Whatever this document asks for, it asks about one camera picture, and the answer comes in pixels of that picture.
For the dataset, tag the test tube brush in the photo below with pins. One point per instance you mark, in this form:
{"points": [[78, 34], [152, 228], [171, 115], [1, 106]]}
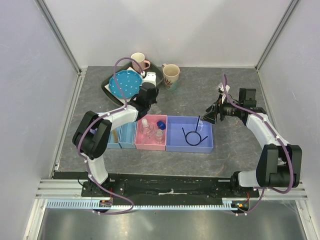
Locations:
{"points": [[115, 136]]}

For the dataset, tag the dark grey tray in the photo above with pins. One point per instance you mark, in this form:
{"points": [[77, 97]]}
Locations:
{"points": [[109, 87]]}

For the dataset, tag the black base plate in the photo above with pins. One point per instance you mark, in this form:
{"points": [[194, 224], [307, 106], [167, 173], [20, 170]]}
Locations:
{"points": [[160, 190]]}

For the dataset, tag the small glass beaker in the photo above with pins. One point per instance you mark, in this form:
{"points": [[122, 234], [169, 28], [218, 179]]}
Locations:
{"points": [[159, 136]]}

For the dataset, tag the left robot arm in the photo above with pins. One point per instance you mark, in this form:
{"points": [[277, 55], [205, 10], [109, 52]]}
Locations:
{"points": [[92, 135]]}

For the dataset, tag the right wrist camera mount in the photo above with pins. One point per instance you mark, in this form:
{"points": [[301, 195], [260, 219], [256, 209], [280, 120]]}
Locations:
{"points": [[220, 89]]}

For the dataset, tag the pink bin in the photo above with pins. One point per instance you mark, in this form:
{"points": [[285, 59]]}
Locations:
{"points": [[151, 145]]}

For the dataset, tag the blue base graduated cylinder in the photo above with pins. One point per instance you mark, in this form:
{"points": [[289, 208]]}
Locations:
{"points": [[158, 125]]}

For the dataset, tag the large purple bin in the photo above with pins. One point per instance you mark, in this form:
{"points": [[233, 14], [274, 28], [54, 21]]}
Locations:
{"points": [[175, 138]]}

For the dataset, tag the small purple bin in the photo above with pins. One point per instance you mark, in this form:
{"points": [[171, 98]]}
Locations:
{"points": [[93, 131]]}

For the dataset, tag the beige green floral mug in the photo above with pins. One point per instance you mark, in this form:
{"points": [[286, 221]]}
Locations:
{"points": [[171, 73]]}

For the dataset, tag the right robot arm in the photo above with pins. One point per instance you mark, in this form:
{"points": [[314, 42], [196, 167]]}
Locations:
{"points": [[279, 165]]}

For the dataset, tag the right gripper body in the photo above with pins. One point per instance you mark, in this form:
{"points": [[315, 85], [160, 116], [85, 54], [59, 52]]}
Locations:
{"points": [[227, 108]]}

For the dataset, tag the blue polka dot plate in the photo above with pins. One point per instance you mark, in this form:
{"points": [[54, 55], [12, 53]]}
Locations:
{"points": [[128, 83]]}

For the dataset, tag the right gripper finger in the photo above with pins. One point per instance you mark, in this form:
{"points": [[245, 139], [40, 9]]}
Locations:
{"points": [[215, 107], [210, 117]]}

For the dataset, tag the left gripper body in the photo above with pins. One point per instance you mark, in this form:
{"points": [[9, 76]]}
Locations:
{"points": [[153, 101]]}

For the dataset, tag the black wire ring stand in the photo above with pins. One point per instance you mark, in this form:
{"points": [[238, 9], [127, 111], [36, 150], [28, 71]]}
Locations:
{"points": [[194, 137]]}

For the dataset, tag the glass alcohol lamp white cap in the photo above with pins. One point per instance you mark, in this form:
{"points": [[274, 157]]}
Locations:
{"points": [[146, 127]]}

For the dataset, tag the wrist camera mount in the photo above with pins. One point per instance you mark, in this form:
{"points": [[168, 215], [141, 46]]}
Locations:
{"points": [[220, 89], [150, 77]]}

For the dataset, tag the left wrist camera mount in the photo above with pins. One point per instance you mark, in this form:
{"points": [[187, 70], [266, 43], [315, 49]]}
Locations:
{"points": [[150, 77]]}

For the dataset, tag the white square board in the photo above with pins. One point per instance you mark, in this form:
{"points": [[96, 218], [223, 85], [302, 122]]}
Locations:
{"points": [[129, 82]]}

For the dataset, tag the light blue cable duct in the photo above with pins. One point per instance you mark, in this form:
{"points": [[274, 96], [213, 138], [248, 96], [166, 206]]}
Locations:
{"points": [[90, 204]]}

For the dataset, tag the pink mug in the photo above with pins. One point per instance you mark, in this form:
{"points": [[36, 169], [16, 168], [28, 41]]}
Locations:
{"points": [[139, 60]]}

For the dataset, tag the light blue bin right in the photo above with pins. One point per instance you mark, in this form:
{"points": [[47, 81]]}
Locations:
{"points": [[125, 136]]}

